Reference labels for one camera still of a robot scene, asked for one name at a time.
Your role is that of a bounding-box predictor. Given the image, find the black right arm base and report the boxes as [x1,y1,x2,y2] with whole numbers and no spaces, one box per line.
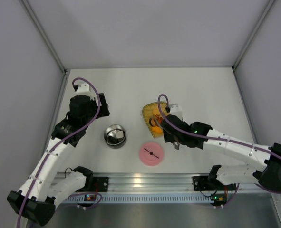
[192,175,237,191]

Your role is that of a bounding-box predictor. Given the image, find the pink round lid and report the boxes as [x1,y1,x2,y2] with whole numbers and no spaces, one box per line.
[138,142,165,167]

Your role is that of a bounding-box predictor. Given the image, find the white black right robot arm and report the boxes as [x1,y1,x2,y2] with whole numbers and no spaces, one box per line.
[161,114,281,194]

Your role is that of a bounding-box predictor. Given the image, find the stainless steel tongs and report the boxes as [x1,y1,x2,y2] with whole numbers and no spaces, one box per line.
[152,115,180,150]

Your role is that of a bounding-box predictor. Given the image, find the left aluminium frame post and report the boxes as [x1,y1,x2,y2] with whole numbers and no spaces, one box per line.
[20,0,68,133]

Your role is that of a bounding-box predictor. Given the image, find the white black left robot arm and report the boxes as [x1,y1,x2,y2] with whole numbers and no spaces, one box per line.
[7,92,110,228]

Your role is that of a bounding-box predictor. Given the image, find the stainless steel round bowl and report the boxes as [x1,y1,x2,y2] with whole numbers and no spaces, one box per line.
[103,124,127,149]

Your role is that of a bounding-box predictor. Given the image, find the white slotted cable duct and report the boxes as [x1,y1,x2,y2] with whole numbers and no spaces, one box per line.
[61,194,217,205]

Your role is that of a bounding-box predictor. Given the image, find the aluminium frame post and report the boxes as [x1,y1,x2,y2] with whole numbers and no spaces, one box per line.
[20,0,68,133]
[232,0,278,143]

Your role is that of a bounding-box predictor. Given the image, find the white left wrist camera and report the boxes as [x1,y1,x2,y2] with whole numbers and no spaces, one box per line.
[74,83,95,98]

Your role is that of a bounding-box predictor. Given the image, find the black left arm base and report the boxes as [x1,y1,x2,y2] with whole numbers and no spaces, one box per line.
[77,176,109,192]

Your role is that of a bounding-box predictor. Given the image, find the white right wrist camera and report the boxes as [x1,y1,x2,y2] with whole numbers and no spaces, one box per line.
[166,104,183,121]

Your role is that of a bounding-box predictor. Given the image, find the black white sushi roll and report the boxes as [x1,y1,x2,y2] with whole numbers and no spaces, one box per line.
[108,130,125,144]

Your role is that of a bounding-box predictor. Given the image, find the aluminium mounting rail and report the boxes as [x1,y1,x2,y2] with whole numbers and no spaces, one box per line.
[52,172,281,194]

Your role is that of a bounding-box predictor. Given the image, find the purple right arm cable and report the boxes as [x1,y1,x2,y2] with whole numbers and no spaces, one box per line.
[157,94,281,209]

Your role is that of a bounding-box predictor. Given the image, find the green bamboo woven tray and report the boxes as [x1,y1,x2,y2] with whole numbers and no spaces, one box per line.
[142,102,163,138]

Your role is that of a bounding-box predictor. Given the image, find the right aluminium frame post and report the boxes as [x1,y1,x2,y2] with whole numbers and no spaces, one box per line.
[232,0,278,143]

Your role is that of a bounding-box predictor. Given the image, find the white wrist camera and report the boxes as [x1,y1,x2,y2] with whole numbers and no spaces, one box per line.
[166,104,183,121]
[74,83,95,98]

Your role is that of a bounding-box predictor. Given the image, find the orange fish shaped cake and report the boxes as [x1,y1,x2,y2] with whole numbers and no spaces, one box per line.
[152,126,163,134]

